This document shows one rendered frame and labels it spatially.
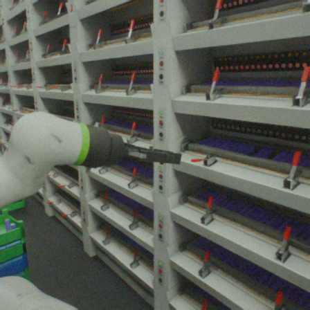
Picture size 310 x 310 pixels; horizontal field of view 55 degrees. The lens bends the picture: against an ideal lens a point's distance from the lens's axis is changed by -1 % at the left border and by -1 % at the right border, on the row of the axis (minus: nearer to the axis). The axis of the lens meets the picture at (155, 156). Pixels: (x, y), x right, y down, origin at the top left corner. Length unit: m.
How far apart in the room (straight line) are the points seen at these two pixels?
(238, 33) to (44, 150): 0.56
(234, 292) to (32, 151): 0.77
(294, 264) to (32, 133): 0.70
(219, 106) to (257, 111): 0.13
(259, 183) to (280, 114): 0.19
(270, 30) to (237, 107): 0.20
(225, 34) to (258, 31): 0.10
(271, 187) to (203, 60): 0.53
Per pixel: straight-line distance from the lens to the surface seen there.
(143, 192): 1.26
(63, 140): 0.60
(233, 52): 1.10
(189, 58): 1.07
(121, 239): 1.66
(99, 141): 0.64
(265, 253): 0.91
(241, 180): 0.86
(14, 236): 1.51
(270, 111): 0.79
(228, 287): 1.08
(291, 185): 0.79
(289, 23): 0.78
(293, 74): 0.96
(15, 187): 0.67
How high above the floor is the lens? 1.01
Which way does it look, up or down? 14 degrees down
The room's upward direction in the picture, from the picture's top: straight up
